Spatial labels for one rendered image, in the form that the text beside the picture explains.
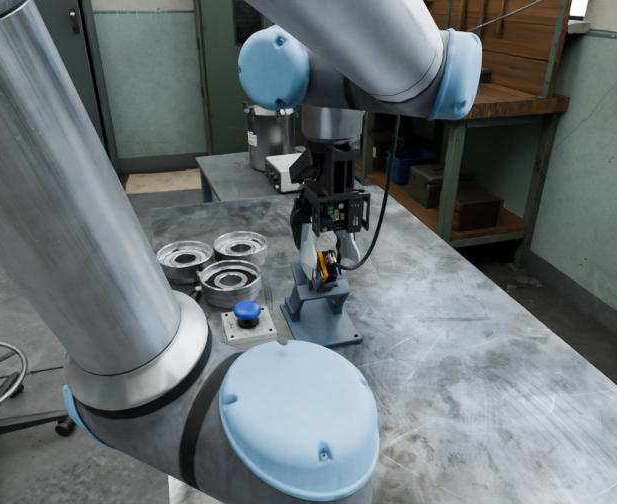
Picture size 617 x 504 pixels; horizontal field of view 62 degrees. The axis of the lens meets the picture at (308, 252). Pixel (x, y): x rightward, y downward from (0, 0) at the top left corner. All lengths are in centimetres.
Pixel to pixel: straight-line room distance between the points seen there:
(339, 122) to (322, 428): 38
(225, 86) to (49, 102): 349
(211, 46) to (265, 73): 321
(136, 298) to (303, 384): 13
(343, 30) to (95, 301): 22
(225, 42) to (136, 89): 77
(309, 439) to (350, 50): 25
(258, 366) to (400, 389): 36
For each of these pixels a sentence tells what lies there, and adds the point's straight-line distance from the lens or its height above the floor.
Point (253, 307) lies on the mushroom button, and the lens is 75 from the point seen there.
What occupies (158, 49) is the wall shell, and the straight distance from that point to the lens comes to 404.
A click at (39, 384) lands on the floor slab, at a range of 216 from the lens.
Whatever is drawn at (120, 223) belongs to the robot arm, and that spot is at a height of 116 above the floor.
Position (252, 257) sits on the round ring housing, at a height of 83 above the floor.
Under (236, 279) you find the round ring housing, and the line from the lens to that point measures 93.
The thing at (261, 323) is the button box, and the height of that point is 85.
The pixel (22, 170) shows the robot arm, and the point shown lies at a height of 121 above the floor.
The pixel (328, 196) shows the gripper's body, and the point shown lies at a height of 106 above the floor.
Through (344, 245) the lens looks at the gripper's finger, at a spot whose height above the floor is 96.
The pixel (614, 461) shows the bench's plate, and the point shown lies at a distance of 73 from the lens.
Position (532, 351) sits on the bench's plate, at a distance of 86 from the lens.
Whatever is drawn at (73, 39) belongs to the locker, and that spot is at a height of 100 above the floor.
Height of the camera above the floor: 129
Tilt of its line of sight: 28 degrees down
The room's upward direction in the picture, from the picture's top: straight up
